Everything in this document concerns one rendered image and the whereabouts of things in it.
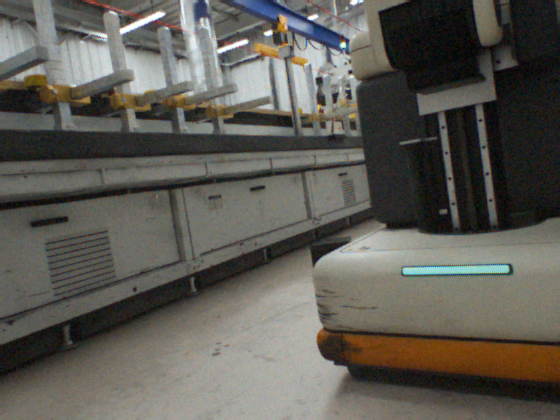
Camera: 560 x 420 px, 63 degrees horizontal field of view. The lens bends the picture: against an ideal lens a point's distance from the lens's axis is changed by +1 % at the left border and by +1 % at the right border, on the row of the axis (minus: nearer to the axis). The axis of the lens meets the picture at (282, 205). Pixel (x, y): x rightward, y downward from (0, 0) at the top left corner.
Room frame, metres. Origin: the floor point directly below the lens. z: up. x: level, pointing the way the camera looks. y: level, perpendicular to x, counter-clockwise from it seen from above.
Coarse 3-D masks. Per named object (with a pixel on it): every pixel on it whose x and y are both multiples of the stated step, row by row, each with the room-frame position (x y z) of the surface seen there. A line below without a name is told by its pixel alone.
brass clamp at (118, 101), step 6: (114, 96) 1.57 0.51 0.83; (120, 96) 1.57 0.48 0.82; (126, 96) 1.59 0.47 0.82; (132, 96) 1.61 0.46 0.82; (114, 102) 1.58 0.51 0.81; (120, 102) 1.57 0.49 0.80; (126, 102) 1.59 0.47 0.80; (132, 102) 1.61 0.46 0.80; (114, 108) 1.58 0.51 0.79; (120, 108) 1.59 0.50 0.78; (126, 108) 1.59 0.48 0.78; (132, 108) 1.61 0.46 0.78; (138, 108) 1.63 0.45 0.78; (144, 108) 1.65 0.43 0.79; (150, 108) 1.67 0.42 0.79
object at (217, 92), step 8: (216, 88) 1.75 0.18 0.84; (224, 88) 1.73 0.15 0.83; (232, 88) 1.71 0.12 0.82; (192, 96) 1.81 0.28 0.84; (200, 96) 1.79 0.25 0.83; (208, 96) 1.77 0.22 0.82; (216, 96) 1.76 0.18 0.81; (160, 104) 1.90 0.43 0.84; (192, 104) 1.84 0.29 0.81; (152, 112) 1.93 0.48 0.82; (160, 112) 1.92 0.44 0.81
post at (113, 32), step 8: (104, 16) 1.60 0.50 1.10; (112, 16) 1.60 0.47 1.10; (104, 24) 1.61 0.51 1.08; (112, 24) 1.59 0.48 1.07; (112, 32) 1.59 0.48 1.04; (120, 32) 1.62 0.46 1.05; (112, 40) 1.60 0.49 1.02; (120, 40) 1.61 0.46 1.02; (112, 48) 1.60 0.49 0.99; (120, 48) 1.61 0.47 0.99; (112, 56) 1.60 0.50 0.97; (120, 56) 1.60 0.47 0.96; (112, 64) 1.61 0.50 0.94; (120, 64) 1.60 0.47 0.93; (120, 88) 1.60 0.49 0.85; (128, 88) 1.61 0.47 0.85; (120, 112) 1.61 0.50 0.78; (128, 112) 1.60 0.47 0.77; (128, 120) 1.59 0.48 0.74
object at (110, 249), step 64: (192, 128) 2.20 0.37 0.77; (256, 128) 2.67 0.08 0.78; (192, 192) 2.18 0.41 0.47; (256, 192) 2.64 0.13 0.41; (320, 192) 3.35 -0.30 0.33; (0, 256) 1.41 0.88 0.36; (64, 256) 1.58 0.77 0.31; (128, 256) 1.82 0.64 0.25; (192, 256) 2.08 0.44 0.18; (256, 256) 2.54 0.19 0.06; (0, 320) 1.39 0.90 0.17; (64, 320) 1.52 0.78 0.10
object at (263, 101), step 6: (270, 96) 1.93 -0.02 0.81; (246, 102) 1.99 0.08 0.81; (252, 102) 1.97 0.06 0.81; (258, 102) 1.95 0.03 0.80; (264, 102) 1.94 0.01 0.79; (270, 102) 1.93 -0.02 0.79; (228, 108) 2.04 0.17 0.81; (234, 108) 2.02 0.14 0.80; (240, 108) 2.00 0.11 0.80; (246, 108) 1.99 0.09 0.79; (204, 114) 2.11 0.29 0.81; (228, 114) 2.07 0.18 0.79; (192, 120) 2.15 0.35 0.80; (198, 120) 2.13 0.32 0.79; (204, 120) 2.13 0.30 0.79
